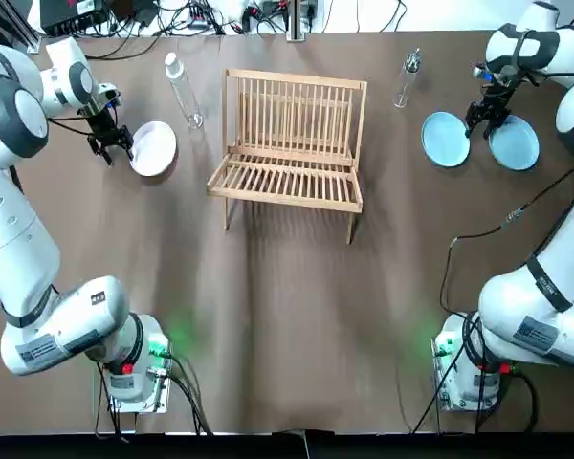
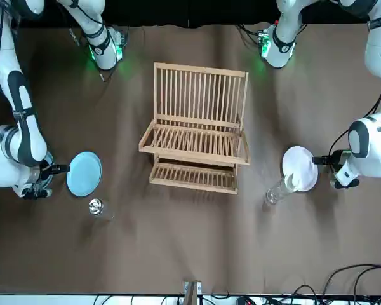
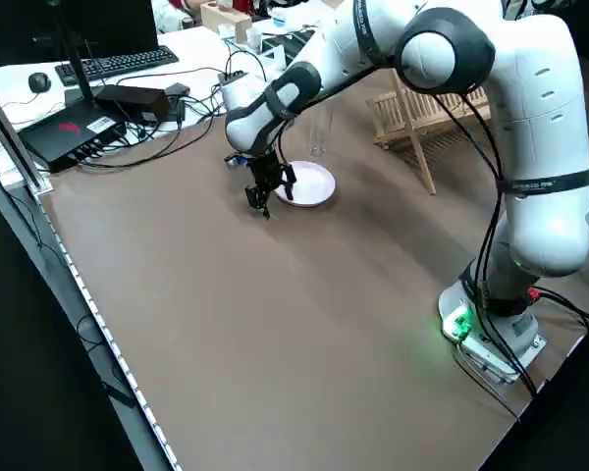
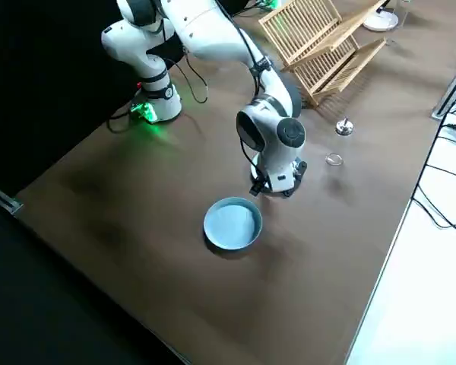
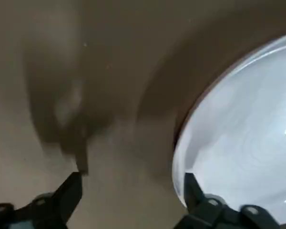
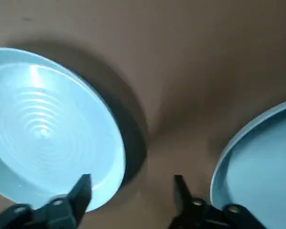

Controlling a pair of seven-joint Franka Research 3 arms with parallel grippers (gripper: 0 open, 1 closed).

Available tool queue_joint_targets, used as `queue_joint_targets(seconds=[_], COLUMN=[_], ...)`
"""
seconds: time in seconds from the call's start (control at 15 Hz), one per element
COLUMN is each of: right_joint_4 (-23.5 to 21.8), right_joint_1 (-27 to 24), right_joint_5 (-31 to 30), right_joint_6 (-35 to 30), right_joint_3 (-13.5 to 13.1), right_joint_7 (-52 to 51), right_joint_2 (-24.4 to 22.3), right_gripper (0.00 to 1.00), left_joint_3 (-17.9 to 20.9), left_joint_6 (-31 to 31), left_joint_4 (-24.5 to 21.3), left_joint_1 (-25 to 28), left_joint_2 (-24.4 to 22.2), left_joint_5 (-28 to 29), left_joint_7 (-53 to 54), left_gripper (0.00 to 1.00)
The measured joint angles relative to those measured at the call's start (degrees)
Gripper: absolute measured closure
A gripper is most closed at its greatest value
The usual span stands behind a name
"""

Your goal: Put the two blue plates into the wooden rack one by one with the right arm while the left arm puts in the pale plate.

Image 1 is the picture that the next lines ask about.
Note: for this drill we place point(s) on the aluminium frame post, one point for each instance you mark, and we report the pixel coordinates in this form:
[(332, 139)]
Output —
[(26, 33), (299, 19)]

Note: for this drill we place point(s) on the grey hub red plugs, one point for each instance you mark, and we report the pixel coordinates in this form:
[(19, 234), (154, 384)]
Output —
[(196, 16)]

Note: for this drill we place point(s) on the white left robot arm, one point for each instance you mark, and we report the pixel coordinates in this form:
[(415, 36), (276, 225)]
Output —
[(19, 248)]

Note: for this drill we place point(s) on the black box red logo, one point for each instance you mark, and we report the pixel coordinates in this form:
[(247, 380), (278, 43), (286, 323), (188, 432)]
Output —
[(76, 19)]

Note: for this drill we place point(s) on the pale plate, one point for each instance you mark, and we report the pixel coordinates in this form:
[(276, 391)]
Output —
[(153, 148)]

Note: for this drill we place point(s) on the clear bottle white cap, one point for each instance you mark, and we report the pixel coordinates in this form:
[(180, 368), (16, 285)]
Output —
[(179, 91)]

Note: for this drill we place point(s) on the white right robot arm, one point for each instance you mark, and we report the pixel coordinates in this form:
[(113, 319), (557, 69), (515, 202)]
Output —
[(531, 306)]

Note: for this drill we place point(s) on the clear bottle silver pump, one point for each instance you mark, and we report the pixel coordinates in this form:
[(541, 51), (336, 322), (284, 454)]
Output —
[(406, 81)]

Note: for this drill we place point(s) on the wooden plate rack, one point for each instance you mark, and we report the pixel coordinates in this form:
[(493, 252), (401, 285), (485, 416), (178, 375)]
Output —
[(296, 79)]

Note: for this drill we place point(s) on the blue plate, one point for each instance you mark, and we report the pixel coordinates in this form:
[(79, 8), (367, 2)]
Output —
[(445, 139), (514, 146)]

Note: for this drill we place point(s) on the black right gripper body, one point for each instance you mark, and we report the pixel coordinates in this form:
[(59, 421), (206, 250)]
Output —
[(495, 100)]

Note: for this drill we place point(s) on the black power adapter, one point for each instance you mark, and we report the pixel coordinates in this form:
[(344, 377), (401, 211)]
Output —
[(146, 12)]

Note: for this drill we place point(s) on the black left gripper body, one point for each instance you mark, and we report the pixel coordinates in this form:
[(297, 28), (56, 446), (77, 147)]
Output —
[(100, 125)]

